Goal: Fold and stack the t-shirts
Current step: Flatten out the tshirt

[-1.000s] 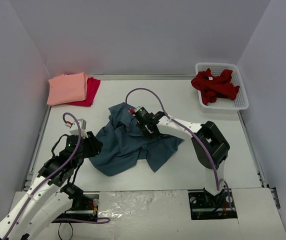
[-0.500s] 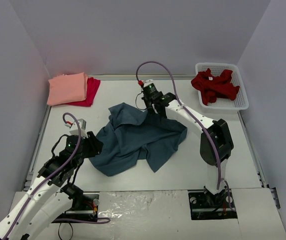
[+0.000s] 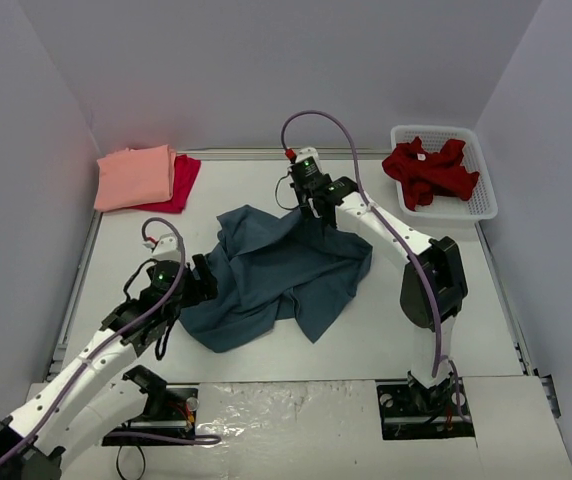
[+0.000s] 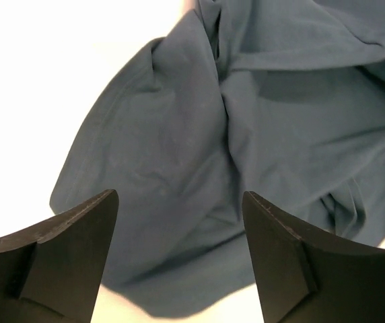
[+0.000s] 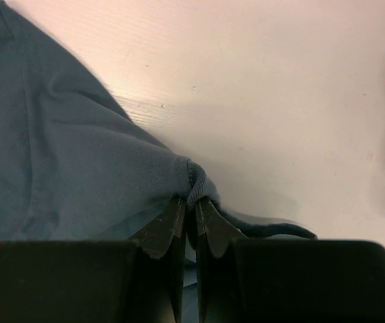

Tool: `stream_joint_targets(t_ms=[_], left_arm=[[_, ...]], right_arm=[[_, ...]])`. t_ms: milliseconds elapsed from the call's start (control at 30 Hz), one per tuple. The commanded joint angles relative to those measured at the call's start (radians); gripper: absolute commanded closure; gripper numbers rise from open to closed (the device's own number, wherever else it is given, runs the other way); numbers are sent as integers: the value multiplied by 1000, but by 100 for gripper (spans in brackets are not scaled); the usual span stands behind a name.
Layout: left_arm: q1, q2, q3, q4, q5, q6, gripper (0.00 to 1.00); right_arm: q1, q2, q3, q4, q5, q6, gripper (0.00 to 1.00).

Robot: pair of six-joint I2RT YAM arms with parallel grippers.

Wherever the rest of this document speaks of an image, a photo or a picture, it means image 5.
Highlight teal blue t shirt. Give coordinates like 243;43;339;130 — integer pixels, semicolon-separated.
0;0;318;323

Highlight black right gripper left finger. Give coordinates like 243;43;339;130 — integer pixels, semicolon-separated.
0;198;186;322

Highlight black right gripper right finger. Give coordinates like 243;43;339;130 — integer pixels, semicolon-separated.
195;200;385;322

